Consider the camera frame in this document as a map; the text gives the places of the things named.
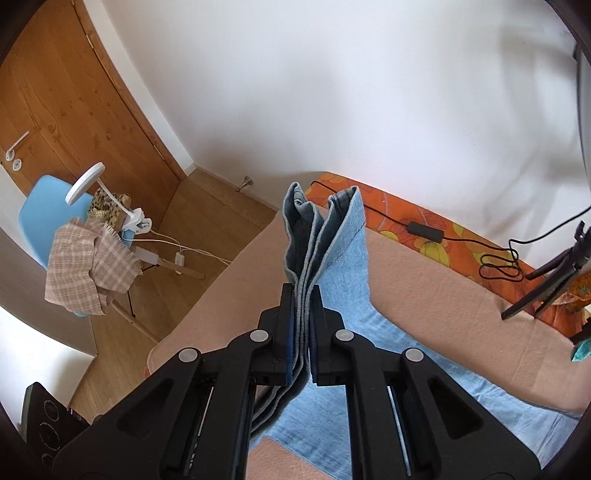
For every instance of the orange patterned scarf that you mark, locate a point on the orange patterned scarf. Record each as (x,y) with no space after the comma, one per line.
(579,288)

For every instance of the beige cloth mat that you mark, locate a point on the beige cloth mat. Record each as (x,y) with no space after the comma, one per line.
(438,295)

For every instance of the leopard print fabric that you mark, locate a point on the leopard print fabric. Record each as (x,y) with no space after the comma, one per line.
(104,201)

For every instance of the white clip lamp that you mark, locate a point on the white clip lamp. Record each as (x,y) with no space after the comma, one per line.
(85,182)

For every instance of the metal door stopper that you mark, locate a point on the metal door stopper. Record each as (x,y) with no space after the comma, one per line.
(244,183)

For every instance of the light blue chair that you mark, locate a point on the light blue chair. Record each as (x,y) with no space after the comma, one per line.
(46,203)

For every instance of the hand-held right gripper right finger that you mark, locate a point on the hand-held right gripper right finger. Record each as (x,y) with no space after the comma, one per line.
(313,332)

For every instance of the black flat device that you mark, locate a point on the black flat device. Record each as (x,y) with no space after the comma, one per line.
(51,424)

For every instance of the orange floral tablecloth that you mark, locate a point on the orange floral tablecloth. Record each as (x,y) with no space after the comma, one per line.
(392,207)

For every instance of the light blue denim pants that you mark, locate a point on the light blue denim pants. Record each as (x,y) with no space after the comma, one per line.
(351,286)

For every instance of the beige checked cloth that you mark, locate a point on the beige checked cloth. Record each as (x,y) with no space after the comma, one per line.
(74,263)

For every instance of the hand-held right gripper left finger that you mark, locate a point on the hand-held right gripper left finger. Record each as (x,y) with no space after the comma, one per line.
(288,332)

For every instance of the wooden door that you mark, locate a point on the wooden door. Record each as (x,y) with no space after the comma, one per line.
(69,92)

